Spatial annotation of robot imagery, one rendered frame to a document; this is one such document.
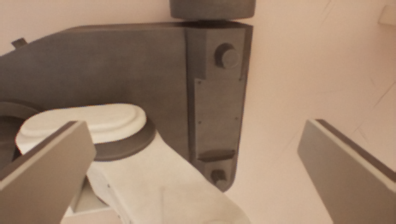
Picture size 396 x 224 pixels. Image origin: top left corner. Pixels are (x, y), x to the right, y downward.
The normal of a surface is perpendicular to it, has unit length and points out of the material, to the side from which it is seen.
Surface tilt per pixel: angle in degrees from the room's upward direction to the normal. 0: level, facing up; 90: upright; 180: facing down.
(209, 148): 0
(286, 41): 0
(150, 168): 90
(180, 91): 0
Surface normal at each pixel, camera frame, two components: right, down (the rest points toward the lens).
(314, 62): 0.20, 0.48
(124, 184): 0.00, -0.87
